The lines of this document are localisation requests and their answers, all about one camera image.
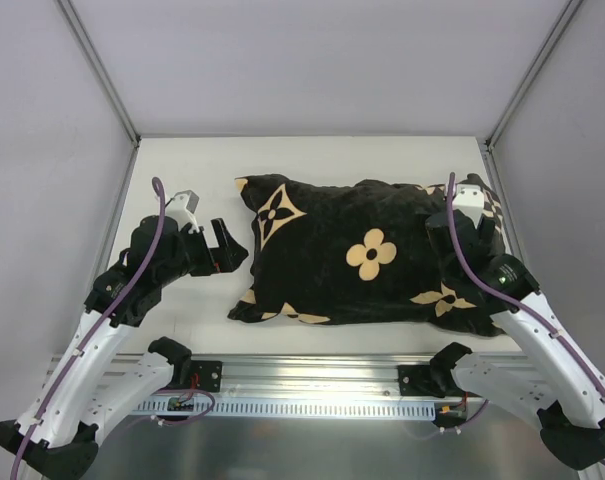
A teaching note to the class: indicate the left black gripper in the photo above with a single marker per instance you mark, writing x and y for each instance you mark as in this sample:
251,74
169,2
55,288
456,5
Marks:
208,257

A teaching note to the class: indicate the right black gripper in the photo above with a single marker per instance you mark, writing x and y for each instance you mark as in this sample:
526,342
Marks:
482,236

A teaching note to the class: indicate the black beige patterned pillowcase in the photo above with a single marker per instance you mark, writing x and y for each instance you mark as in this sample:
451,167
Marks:
339,255

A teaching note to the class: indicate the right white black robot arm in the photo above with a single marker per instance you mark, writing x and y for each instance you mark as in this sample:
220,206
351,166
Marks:
568,409

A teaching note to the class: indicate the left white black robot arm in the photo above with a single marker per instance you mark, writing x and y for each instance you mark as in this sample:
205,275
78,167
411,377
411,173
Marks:
60,434

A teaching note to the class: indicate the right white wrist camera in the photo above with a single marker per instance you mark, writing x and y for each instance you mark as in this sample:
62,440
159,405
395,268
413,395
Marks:
469,200

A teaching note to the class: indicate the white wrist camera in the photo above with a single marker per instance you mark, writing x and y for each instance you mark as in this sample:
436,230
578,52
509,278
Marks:
469,200
180,212

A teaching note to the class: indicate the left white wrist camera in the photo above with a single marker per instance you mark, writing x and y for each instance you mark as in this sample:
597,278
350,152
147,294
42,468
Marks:
180,212

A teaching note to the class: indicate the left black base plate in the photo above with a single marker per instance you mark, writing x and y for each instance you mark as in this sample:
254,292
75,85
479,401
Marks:
197,374

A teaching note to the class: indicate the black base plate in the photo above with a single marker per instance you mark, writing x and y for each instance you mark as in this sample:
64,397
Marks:
197,374
419,380

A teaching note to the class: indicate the aluminium mounting rail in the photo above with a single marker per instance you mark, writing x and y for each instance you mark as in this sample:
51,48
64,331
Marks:
311,377

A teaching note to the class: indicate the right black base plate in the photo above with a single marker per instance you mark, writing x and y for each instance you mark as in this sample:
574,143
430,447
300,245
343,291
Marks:
419,380

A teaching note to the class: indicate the white slotted cable duct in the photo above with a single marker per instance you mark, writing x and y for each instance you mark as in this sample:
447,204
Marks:
403,410

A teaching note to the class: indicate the right aluminium frame post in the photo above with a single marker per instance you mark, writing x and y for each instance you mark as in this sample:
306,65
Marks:
549,44

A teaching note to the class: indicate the aluminium frame post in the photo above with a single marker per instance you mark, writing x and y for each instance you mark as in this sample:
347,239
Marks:
83,39
549,44

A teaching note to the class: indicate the left aluminium frame post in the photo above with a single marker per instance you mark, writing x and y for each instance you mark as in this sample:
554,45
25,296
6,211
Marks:
83,39

